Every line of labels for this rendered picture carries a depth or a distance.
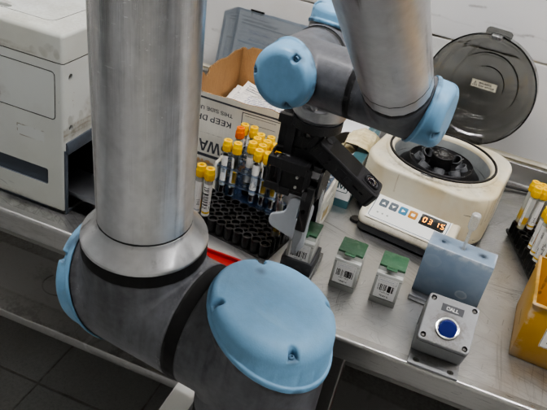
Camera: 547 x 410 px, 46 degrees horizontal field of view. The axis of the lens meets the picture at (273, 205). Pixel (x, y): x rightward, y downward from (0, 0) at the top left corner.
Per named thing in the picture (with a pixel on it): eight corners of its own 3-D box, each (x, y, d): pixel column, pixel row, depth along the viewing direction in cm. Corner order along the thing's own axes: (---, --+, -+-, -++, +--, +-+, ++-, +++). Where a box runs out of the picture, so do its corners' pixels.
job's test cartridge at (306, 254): (282, 266, 99) (290, 233, 95) (292, 250, 103) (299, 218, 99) (307, 274, 98) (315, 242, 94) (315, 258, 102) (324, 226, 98)
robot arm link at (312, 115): (358, 86, 88) (343, 106, 81) (350, 116, 90) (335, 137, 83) (307, 71, 89) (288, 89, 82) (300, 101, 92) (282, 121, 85)
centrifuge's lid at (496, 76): (444, 13, 121) (453, 11, 128) (403, 134, 132) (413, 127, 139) (558, 47, 114) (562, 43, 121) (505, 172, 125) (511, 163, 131)
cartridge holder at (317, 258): (272, 279, 98) (276, 260, 96) (291, 249, 105) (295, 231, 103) (304, 291, 97) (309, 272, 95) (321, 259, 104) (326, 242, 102)
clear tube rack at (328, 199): (208, 197, 114) (213, 162, 111) (231, 173, 123) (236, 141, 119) (316, 234, 110) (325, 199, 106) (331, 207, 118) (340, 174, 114)
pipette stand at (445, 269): (407, 298, 99) (426, 247, 94) (417, 275, 105) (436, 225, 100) (470, 324, 96) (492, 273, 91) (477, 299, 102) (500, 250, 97)
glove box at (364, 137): (293, 191, 121) (303, 147, 116) (328, 144, 140) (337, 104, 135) (356, 212, 118) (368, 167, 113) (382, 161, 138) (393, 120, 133)
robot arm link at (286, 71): (344, 65, 66) (381, 43, 74) (251, 33, 69) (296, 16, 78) (329, 133, 70) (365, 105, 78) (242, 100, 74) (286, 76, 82)
